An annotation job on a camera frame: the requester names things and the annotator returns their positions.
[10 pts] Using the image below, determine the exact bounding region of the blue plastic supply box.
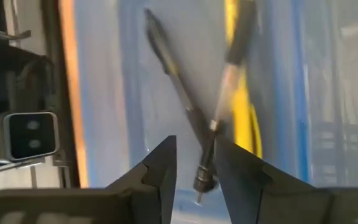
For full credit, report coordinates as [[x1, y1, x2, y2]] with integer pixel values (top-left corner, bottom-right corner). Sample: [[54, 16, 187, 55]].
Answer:
[[73, 0, 313, 224]]

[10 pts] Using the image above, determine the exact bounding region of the yellow pencil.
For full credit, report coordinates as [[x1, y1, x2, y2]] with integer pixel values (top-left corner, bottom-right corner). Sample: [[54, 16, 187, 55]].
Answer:
[[224, 0, 264, 159]]

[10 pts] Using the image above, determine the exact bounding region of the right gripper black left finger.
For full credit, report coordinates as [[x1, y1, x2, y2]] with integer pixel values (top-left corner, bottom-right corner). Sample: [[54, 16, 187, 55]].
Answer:
[[0, 135, 178, 224]]

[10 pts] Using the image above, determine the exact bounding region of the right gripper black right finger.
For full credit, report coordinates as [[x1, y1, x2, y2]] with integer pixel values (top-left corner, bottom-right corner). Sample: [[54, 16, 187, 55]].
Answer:
[[215, 135, 358, 224]]

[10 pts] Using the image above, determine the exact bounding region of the small silver depth camera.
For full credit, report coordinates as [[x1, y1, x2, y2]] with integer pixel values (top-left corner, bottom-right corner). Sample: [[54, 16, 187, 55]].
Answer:
[[1, 111, 61, 164]]

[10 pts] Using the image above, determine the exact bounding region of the dark brown pen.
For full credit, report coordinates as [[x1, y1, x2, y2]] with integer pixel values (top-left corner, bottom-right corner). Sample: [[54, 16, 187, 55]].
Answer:
[[143, 7, 214, 147]]

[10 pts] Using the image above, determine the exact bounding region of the black table edge rail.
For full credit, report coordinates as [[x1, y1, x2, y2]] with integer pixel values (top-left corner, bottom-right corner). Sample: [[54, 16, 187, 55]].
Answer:
[[40, 0, 82, 189]]

